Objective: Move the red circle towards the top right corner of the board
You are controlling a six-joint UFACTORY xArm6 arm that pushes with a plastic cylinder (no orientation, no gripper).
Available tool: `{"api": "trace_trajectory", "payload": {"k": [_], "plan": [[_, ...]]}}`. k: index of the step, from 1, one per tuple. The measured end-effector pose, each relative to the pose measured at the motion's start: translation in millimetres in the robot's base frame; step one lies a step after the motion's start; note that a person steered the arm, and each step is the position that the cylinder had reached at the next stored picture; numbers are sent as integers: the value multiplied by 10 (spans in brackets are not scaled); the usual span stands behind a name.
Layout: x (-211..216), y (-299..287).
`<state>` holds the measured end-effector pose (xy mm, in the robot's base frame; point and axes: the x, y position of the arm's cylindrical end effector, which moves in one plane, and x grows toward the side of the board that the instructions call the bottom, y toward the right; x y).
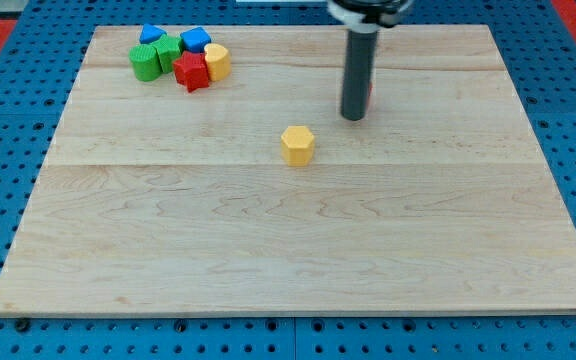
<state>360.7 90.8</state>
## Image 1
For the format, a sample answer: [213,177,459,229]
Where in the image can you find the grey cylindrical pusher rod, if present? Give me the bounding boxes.
[340,30,378,121]

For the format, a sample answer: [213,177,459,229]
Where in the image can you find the green cylinder block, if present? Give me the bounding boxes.
[128,44,162,82]

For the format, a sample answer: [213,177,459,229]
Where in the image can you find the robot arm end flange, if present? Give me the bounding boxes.
[327,0,415,34]

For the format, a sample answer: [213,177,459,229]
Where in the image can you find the yellow cylinder block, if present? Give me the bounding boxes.
[204,43,232,82]

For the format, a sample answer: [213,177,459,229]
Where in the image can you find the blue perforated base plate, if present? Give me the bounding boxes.
[0,0,576,359]

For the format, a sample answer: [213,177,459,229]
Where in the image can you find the red star block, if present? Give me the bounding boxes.
[173,51,210,93]

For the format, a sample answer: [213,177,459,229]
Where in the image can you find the wooden board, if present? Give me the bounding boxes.
[0,25,576,318]

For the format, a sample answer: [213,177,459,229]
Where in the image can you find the yellow hexagon block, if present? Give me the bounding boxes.
[280,125,315,167]

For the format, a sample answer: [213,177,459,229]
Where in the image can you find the blue cube block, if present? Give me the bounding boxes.
[180,27,212,53]

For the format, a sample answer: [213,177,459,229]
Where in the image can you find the blue triangle block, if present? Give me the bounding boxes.
[139,23,167,44]

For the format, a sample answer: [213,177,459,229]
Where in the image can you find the red circle block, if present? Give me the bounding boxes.
[366,81,373,111]

